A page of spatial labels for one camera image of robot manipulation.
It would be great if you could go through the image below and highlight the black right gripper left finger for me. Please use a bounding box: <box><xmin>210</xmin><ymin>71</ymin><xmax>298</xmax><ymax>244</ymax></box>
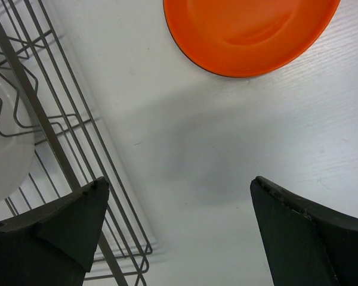
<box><xmin>0</xmin><ymin>178</ymin><xmax>109</xmax><ymax>285</ymax></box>

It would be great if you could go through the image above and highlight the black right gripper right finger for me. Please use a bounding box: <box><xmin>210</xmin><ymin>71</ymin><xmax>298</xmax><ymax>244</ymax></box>
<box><xmin>250</xmin><ymin>176</ymin><xmax>358</xmax><ymax>285</ymax></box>

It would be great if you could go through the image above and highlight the orange plate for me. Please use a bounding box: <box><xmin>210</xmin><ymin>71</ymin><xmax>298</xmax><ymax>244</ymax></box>
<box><xmin>163</xmin><ymin>1</ymin><xmax>340</xmax><ymax>78</ymax></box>

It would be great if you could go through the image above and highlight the dark rimmed white plate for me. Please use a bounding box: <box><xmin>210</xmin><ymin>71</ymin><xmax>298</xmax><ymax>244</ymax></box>
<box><xmin>0</xmin><ymin>76</ymin><xmax>35</xmax><ymax>201</ymax></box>

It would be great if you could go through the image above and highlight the wire dish rack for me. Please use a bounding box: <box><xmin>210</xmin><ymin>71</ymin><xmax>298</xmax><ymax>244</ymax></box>
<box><xmin>0</xmin><ymin>1</ymin><xmax>153</xmax><ymax>285</ymax></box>

